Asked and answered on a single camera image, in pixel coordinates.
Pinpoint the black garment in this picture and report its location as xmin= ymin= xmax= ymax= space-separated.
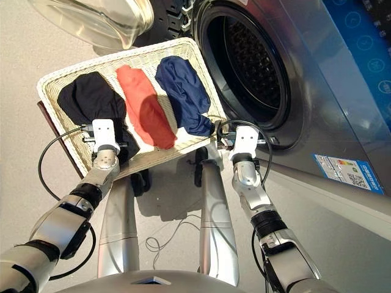
xmin=57 ymin=71 xmax=141 ymax=162

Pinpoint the red orange garment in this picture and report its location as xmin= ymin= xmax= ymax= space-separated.
xmin=115 ymin=65 xmax=178 ymax=150

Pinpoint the navy blue garment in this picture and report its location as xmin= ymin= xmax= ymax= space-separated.
xmin=155 ymin=56 xmax=216 ymax=137

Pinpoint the dark brown basket stand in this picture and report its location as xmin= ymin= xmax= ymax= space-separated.
xmin=37 ymin=101 xmax=85 ymax=179

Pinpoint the pale woven laundry basket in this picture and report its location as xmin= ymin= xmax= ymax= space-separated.
xmin=36 ymin=37 xmax=228 ymax=181

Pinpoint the grey washing machine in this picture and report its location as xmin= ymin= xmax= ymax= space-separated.
xmin=189 ymin=0 xmax=391 ymax=196

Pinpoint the black stand caster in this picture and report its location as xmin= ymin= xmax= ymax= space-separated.
xmin=194 ymin=146 xmax=210 ymax=187
xmin=130 ymin=169 xmax=151 ymax=198

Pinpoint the silver robot leg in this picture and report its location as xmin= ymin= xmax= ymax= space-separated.
xmin=198 ymin=158 xmax=239 ymax=288
xmin=97 ymin=175 xmax=141 ymax=278

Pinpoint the round glass washer door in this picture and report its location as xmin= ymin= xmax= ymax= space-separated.
xmin=27 ymin=0 xmax=196 ymax=51

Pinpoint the blue energy label sticker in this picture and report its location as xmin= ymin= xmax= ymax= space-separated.
xmin=312 ymin=153 xmax=385 ymax=195

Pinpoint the silver robot torso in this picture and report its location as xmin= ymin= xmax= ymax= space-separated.
xmin=60 ymin=270 xmax=245 ymax=293

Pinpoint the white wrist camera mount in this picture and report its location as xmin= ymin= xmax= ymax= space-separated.
xmin=91 ymin=118 xmax=121 ymax=153
xmin=228 ymin=126 xmax=260 ymax=162

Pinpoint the thin grey floor cable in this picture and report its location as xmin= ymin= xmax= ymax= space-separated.
xmin=145 ymin=213 xmax=202 ymax=260

